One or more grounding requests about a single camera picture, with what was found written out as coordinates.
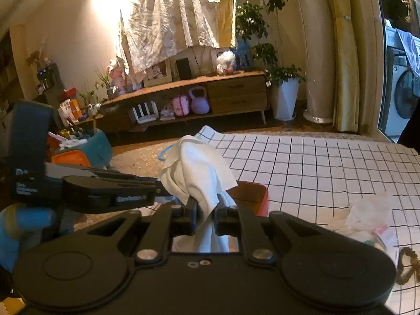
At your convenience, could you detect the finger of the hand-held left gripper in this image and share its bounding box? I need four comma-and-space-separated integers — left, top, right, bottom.
63, 175, 164, 216
82, 167, 160, 185

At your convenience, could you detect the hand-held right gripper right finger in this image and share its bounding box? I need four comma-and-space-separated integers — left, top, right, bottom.
213, 204, 324, 265

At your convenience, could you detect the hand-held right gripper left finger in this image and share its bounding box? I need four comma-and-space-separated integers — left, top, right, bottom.
86, 199, 199, 265

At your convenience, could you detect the wooden tray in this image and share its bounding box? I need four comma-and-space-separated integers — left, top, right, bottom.
172, 180, 270, 253

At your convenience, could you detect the white cloth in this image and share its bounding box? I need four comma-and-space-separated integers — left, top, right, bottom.
159, 134, 238, 253

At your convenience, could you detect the clear plastic bag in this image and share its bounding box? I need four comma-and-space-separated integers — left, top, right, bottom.
328, 193, 399, 250

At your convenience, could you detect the brown scrunchie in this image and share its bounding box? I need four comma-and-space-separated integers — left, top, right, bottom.
395, 246, 420, 286

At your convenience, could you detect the person's left hand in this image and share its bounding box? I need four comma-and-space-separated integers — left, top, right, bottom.
0, 203, 57, 266

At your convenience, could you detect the teal toy tub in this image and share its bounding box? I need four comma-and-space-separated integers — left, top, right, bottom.
48, 128, 114, 171

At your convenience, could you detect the orange white carton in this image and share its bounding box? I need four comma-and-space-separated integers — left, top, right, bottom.
59, 98, 82, 120

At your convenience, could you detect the white router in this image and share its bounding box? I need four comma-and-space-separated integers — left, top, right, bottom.
129, 102, 160, 124

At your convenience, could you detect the black countertop appliance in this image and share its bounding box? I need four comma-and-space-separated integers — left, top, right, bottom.
36, 62, 61, 89

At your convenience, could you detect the pink kettlebell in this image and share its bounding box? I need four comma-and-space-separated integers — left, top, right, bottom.
173, 93, 192, 116

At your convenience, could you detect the small vase plant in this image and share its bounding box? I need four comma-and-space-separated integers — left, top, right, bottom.
95, 67, 119, 101

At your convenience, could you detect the purple kettlebell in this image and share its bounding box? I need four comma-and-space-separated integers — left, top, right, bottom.
188, 86, 211, 114

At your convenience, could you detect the white checked blanket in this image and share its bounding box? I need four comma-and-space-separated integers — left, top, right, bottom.
193, 125, 420, 315

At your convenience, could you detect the black speaker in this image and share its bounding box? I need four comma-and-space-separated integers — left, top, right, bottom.
175, 57, 193, 80

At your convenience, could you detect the wooden media cabinet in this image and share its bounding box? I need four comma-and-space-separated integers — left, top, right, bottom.
93, 70, 271, 135

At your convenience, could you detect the white plant pot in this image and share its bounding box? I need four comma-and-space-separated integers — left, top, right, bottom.
270, 77, 301, 121

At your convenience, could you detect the beige shell-shaped board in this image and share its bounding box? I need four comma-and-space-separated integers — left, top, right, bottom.
177, 46, 217, 76

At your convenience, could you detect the bagged white pink doll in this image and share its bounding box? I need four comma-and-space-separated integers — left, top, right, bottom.
215, 49, 236, 75

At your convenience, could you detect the hanging floral bedsheet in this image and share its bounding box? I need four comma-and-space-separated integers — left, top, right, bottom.
115, 0, 237, 76

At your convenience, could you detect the round white pillar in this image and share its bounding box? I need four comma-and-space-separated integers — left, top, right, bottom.
289, 0, 335, 124

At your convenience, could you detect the yellow curtain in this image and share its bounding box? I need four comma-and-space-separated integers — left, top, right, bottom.
323, 0, 378, 135

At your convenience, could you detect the tall leafy plant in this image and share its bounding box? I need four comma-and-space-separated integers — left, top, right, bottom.
234, 0, 306, 86

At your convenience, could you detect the white washing machine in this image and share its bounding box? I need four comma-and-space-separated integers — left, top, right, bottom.
384, 26, 420, 137

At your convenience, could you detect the white towel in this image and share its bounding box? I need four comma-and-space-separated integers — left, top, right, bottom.
395, 28, 420, 77

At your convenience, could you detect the hanging leafy plant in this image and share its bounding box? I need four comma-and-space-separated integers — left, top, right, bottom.
381, 0, 417, 30

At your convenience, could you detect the blue strap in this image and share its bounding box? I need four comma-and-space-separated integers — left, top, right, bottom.
157, 144, 181, 162

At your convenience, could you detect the white photo frame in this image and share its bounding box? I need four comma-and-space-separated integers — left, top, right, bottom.
143, 60, 173, 88

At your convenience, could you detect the blue picture frame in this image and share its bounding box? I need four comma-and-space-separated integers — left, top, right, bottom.
230, 39, 255, 70

